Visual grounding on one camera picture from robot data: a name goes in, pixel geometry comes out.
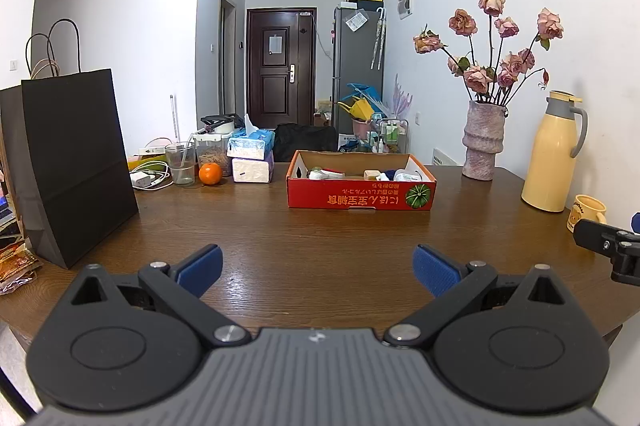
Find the red and white lint brush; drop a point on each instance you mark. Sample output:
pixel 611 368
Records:
pixel 334 172

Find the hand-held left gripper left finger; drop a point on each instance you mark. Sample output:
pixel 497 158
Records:
pixel 202 267

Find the black folding chair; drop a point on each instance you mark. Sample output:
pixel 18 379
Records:
pixel 305 141

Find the yellow flat packet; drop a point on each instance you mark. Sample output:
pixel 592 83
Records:
pixel 145 165

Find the clear plastic bag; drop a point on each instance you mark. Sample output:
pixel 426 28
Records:
pixel 357 21

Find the blue and white box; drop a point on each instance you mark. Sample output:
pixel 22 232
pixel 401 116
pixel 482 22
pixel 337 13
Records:
pixel 347 142

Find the white folded umbrella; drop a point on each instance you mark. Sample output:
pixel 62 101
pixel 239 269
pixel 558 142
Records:
pixel 376 38
pixel 383 36

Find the black paper bag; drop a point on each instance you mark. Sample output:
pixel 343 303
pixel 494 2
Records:
pixel 70 166

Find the pink stone vase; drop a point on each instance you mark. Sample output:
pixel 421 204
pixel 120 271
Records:
pixel 482 141

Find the pink bucket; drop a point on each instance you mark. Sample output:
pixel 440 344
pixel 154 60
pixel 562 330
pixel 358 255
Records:
pixel 360 129

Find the clear food jar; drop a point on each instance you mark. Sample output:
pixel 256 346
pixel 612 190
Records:
pixel 212 151

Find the blue tissue pack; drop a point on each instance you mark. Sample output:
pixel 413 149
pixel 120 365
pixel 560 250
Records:
pixel 250 143

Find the yellow mug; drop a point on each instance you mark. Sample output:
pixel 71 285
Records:
pixel 582 211

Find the purple feather decoration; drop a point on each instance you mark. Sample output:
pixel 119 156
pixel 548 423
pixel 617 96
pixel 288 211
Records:
pixel 402 98

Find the white pot with black lid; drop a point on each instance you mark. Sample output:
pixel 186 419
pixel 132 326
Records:
pixel 218 123

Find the yellow plastic item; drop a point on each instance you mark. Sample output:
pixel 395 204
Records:
pixel 357 110

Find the metal rolling cart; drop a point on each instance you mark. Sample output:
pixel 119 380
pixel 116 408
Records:
pixel 390 136

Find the white paper notice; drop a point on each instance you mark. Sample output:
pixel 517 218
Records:
pixel 276 44

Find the white medicine box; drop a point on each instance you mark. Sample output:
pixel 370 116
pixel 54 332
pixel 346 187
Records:
pixel 410 176

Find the small beige item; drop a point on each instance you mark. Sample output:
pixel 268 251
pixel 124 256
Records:
pixel 372 175

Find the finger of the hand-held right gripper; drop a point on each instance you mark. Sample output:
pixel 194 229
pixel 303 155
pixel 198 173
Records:
pixel 625 256

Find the bunch of dried pink roses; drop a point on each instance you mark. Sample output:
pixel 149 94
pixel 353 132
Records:
pixel 477 76

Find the glass cup with straw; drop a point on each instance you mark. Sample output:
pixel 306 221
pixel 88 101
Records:
pixel 181 166

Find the grey refrigerator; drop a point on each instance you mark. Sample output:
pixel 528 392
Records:
pixel 352 61

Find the purple tissue pack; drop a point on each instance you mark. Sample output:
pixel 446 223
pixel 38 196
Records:
pixel 252 168

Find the dark brown door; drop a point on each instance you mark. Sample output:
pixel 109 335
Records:
pixel 280 91

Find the cream yellow thermos jug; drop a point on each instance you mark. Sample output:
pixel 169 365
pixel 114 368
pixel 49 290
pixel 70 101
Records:
pixel 550 161

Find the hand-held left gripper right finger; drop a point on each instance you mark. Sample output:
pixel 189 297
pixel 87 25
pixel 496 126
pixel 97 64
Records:
pixel 434 270

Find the blue plastic item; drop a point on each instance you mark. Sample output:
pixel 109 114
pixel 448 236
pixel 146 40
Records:
pixel 367 92

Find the snack packets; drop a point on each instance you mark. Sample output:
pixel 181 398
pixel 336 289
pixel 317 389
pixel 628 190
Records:
pixel 15 266

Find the orange fruit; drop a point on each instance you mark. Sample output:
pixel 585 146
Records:
pixel 210 174

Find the white power strip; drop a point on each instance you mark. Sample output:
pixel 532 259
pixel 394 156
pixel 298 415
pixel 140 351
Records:
pixel 152 150

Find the laptop computer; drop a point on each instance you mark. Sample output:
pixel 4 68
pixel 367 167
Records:
pixel 6 213

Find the orange-edged cardboard box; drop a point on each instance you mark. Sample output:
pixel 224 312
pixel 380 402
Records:
pixel 350 196

